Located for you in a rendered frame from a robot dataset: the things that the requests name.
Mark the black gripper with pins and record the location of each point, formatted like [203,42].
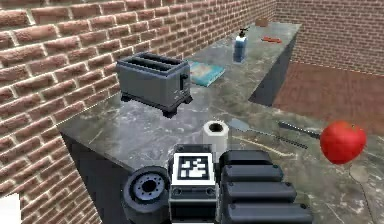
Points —
[146,193]

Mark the grey metal spatula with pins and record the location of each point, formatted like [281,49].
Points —
[243,126]

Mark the white paper roll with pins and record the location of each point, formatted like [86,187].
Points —
[216,135]

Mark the dark marble counter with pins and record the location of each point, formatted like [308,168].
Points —
[213,110]

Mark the grey toaster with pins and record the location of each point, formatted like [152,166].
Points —
[153,81]

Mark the teal book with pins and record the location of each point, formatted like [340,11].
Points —
[206,72]

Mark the blue spray bottle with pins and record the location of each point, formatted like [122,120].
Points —
[240,46]

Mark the red apple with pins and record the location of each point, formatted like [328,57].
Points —
[342,142]

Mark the brown bowl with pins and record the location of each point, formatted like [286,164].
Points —
[262,22]

